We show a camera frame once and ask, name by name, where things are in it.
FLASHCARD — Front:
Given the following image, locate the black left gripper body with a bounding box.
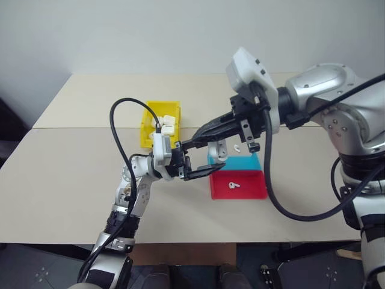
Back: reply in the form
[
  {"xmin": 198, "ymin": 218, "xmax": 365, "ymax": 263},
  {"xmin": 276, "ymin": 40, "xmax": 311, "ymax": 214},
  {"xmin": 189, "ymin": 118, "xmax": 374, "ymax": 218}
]
[{"xmin": 166, "ymin": 142, "xmax": 193, "ymax": 182}]

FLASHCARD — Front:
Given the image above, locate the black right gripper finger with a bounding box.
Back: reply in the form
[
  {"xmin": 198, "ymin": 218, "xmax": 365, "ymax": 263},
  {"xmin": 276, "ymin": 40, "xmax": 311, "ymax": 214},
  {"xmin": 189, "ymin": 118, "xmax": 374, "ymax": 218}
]
[
  {"xmin": 193, "ymin": 110, "xmax": 242, "ymax": 139},
  {"xmin": 191, "ymin": 124, "xmax": 242, "ymax": 143}
]

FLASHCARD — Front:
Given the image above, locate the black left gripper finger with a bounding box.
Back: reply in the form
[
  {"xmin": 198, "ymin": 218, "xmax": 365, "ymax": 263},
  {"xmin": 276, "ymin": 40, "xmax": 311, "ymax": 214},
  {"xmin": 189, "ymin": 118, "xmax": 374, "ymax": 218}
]
[
  {"xmin": 179, "ymin": 138, "xmax": 212, "ymax": 152},
  {"xmin": 183, "ymin": 163, "xmax": 226, "ymax": 181}
]

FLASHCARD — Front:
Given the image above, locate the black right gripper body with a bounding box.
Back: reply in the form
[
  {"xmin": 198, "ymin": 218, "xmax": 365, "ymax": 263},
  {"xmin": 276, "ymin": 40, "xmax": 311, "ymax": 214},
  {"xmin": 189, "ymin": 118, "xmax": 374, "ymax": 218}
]
[{"xmin": 230, "ymin": 92, "xmax": 270, "ymax": 153}]

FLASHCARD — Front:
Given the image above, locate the white earbud charging case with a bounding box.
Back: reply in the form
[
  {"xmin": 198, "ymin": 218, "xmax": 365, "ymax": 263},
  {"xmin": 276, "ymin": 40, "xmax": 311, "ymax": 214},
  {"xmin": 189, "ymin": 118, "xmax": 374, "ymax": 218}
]
[{"xmin": 208, "ymin": 140, "xmax": 229, "ymax": 163}]

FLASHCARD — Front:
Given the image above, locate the yellow plastic bin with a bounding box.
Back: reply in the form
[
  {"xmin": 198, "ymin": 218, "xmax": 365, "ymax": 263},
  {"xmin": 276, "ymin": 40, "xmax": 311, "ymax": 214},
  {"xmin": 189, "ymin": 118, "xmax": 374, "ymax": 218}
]
[{"xmin": 139, "ymin": 100, "xmax": 183, "ymax": 149}]

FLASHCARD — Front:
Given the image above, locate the teal plastic tray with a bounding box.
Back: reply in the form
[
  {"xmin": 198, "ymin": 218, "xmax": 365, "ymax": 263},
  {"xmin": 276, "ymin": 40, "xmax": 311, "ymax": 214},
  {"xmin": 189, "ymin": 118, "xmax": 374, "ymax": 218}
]
[{"xmin": 206, "ymin": 152, "xmax": 262, "ymax": 173}]

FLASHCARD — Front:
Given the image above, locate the red plastic tray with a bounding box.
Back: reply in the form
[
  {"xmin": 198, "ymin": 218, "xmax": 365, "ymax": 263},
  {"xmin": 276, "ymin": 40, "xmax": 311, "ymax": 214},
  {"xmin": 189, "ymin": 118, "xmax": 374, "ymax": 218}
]
[{"xmin": 209, "ymin": 169, "xmax": 269, "ymax": 200}]

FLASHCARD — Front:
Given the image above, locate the brown board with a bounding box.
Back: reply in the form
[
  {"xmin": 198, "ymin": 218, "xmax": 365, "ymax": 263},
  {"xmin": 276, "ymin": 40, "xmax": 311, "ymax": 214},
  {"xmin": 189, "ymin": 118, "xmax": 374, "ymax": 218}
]
[{"xmin": 128, "ymin": 243, "xmax": 238, "ymax": 267}]

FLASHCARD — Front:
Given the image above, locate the light wooden stick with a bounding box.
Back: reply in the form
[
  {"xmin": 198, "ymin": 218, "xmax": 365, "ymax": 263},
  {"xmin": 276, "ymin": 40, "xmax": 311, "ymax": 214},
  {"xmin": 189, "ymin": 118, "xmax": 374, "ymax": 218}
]
[{"xmin": 336, "ymin": 249, "xmax": 362, "ymax": 261}]

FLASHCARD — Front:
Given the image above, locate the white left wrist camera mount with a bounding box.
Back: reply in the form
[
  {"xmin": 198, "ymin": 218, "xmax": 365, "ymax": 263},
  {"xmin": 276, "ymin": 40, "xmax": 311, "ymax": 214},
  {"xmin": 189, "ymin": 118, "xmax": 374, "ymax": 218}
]
[{"xmin": 151, "ymin": 132, "xmax": 175, "ymax": 182}]

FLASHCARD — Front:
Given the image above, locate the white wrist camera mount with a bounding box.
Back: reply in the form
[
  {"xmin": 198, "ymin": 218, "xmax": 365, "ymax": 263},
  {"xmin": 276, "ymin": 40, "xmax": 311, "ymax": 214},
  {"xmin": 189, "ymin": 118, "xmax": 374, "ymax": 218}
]
[
  {"xmin": 225, "ymin": 46, "xmax": 280, "ymax": 134},
  {"xmin": 151, "ymin": 132, "xmax": 175, "ymax": 182}
]

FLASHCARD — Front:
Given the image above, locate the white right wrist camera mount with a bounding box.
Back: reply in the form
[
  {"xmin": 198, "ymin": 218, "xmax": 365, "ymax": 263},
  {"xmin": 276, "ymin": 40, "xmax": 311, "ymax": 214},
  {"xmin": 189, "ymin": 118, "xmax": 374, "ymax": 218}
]
[{"xmin": 225, "ymin": 46, "xmax": 280, "ymax": 134}]

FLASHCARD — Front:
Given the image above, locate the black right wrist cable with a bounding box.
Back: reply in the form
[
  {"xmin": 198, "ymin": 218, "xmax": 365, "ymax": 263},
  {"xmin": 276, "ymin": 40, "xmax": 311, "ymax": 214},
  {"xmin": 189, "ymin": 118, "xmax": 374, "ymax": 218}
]
[{"xmin": 257, "ymin": 96, "xmax": 385, "ymax": 221}]

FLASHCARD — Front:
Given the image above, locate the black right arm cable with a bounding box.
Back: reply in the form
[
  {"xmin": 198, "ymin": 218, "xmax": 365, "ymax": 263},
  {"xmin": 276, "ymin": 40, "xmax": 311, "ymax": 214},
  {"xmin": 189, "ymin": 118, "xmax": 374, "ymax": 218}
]
[{"xmin": 285, "ymin": 72, "xmax": 385, "ymax": 129}]

